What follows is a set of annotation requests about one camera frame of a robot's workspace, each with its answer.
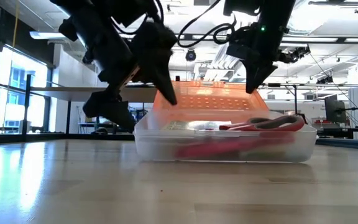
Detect long ceiling light bar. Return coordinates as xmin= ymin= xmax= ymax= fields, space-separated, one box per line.
xmin=29 ymin=30 xmax=358 ymax=45

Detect wooden shelf riser black legs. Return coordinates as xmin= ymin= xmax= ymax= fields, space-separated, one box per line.
xmin=22 ymin=73 xmax=158 ymax=137

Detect Crayola crayon box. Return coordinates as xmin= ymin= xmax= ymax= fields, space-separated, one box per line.
xmin=162 ymin=120 xmax=195 ymax=131

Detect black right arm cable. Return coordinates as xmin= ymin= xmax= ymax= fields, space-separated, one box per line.
xmin=177 ymin=0 xmax=238 ymax=49

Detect black ceiling camera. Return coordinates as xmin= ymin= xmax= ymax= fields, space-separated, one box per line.
xmin=185 ymin=49 xmax=198 ymax=62
xmin=286 ymin=46 xmax=311 ymax=65

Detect background work desk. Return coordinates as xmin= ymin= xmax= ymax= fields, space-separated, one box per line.
xmin=315 ymin=104 xmax=358 ymax=140

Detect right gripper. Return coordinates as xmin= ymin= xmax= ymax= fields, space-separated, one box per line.
xmin=227 ymin=21 xmax=291 ymax=95

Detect red handled scissors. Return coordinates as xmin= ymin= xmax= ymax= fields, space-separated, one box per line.
xmin=218 ymin=114 xmax=306 ymax=132

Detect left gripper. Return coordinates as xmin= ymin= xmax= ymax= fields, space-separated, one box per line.
xmin=70 ymin=6 xmax=178 ymax=133

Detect black monitor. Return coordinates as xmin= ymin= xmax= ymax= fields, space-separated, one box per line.
xmin=324 ymin=94 xmax=348 ymax=124

